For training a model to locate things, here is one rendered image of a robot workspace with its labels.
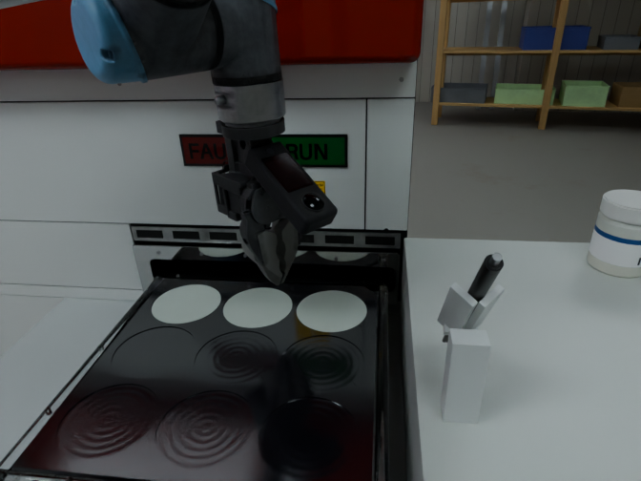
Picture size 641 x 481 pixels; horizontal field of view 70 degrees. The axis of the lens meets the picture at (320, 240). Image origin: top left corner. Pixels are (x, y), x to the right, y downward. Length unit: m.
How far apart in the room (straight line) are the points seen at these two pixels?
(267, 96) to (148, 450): 0.38
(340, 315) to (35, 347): 0.49
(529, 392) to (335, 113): 0.42
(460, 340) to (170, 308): 0.45
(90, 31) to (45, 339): 0.56
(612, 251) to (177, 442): 0.56
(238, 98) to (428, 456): 0.37
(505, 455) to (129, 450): 0.35
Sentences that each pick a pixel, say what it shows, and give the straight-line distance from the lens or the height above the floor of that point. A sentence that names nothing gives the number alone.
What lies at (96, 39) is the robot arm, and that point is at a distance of 0.43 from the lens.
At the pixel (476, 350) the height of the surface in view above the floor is 1.04.
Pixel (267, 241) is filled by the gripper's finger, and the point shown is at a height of 1.03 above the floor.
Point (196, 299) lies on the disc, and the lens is 0.72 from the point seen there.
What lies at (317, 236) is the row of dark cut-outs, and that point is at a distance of 0.72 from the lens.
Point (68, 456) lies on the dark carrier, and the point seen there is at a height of 0.90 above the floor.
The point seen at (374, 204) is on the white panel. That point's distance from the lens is 0.69.
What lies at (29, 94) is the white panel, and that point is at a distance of 0.83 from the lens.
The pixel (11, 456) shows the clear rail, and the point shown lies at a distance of 0.58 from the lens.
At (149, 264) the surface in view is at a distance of 0.83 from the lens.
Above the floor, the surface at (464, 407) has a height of 0.98.
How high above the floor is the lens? 1.28
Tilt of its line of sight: 27 degrees down
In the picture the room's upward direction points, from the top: 2 degrees counter-clockwise
